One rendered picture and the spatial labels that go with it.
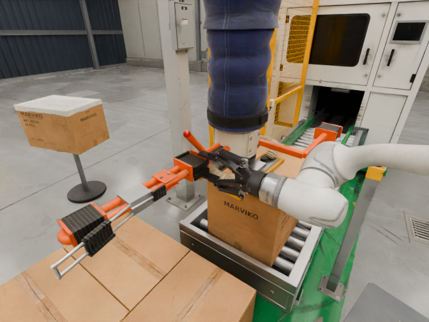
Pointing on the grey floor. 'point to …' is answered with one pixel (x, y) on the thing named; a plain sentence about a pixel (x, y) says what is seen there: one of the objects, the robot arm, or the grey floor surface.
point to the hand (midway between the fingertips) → (207, 165)
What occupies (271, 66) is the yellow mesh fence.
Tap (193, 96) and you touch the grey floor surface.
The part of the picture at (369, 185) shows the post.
